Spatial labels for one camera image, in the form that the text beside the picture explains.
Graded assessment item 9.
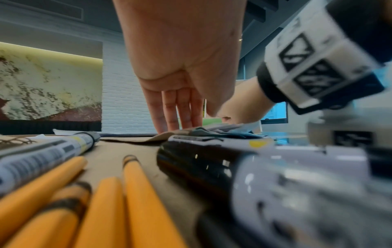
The dark sofa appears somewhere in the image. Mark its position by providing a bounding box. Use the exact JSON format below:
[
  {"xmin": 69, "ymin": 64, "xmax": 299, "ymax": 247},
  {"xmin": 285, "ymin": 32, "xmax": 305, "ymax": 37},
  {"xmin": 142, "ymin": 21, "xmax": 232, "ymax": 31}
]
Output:
[{"xmin": 0, "ymin": 119, "xmax": 102, "ymax": 136}]

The brown kraft paper sheet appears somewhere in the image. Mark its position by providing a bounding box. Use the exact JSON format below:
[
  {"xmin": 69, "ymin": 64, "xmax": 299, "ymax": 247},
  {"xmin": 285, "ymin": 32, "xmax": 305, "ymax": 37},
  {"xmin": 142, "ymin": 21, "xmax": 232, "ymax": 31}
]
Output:
[{"xmin": 82, "ymin": 135, "xmax": 215, "ymax": 211}]

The large abstract wall painting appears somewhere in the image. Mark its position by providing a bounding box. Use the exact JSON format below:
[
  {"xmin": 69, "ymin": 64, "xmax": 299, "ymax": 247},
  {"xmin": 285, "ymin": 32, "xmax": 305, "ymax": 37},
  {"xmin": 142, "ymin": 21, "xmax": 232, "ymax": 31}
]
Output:
[{"xmin": 0, "ymin": 41, "xmax": 103, "ymax": 122}]

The wooden table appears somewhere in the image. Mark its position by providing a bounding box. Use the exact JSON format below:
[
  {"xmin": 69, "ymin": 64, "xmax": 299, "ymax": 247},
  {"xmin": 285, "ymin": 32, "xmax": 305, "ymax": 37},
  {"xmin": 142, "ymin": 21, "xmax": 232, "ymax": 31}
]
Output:
[{"xmin": 261, "ymin": 130, "xmax": 310, "ymax": 146}]

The bunch of yellow pencils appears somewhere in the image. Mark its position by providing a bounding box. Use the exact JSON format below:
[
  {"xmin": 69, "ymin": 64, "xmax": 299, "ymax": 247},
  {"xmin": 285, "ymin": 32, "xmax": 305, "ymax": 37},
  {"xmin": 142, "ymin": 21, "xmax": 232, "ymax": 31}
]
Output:
[{"xmin": 0, "ymin": 154, "xmax": 187, "ymax": 248}]

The window with building view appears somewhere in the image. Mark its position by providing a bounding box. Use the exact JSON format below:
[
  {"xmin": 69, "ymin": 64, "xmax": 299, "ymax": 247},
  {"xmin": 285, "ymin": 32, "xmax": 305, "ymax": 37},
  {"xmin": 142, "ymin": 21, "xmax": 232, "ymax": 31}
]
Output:
[{"xmin": 260, "ymin": 101, "xmax": 289, "ymax": 124}]

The person's left hand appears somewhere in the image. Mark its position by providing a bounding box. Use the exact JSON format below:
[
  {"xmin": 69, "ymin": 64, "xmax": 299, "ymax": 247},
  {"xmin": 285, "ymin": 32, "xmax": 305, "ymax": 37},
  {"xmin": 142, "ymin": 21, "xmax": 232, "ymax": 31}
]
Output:
[{"xmin": 112, "ymin": 0, "xmax": 248, "ymax": 134}]

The person's right hand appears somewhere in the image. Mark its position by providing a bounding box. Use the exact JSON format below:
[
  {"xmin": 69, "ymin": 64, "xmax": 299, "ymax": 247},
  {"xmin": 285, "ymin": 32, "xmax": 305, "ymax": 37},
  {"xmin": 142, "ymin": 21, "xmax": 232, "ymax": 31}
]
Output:
[{"xmin": 214, "ymin": 77, "xmax": 276, "ymax": 125}]

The black right wrist marker band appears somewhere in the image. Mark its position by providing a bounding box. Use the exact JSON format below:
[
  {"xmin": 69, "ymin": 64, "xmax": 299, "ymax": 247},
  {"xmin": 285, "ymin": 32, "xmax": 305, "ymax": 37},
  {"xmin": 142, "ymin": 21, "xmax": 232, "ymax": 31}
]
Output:
[{"xmin": 256, "ymin": 0, "xmax": 392, "ymax": 116}]

